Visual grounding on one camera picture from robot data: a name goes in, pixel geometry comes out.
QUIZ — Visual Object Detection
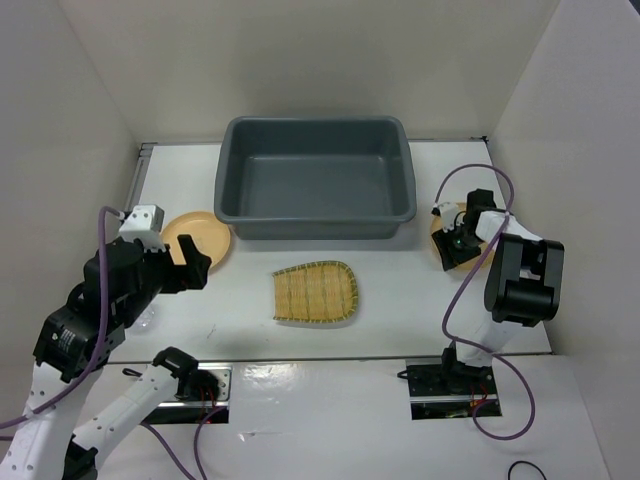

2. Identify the yellow bear plate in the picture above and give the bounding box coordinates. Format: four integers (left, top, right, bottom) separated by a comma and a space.
161, 211, 231, 275
429, 214, 494, 272

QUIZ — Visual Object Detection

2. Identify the black cable loop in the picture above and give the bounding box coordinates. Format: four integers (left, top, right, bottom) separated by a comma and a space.
508, 460, 547, 480

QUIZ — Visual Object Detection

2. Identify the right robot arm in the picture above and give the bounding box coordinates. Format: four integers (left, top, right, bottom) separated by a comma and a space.
431, 189, 564, 395

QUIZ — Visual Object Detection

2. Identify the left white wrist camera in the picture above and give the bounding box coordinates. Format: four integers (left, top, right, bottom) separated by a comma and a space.
118, 204, 166, 253

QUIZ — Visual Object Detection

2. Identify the grey plastic bin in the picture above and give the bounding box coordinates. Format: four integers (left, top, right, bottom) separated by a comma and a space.
213, 116, 417, 240

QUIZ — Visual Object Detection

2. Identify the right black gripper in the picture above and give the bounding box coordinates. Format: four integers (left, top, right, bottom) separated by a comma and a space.
431, 221, 485, 271

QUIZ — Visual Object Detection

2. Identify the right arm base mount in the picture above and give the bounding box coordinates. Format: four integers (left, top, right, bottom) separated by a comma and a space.
396, 359, 502, 420

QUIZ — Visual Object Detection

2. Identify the aluminium table edge rail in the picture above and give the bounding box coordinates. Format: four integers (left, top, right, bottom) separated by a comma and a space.
125, 143, 155, 211

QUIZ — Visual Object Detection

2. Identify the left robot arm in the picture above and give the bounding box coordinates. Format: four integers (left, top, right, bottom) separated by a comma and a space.
1, 234, 211, 479

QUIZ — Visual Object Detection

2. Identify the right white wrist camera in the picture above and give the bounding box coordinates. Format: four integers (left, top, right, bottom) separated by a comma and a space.
431, 202, 466, 233

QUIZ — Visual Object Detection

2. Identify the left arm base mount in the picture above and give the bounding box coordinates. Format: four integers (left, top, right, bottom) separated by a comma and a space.
145, 363, 231, 425

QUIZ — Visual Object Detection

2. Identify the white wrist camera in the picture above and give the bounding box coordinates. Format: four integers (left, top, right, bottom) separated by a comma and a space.
118, 204, 166, 253
431, 202, 466, 233

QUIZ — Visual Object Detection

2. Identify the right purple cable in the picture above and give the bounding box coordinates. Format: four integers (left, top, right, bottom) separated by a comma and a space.
433, 164, 539, 440

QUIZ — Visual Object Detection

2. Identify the woven bamboo basket tray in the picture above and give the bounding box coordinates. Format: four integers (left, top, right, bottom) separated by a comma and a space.
272, 260, 359, 324

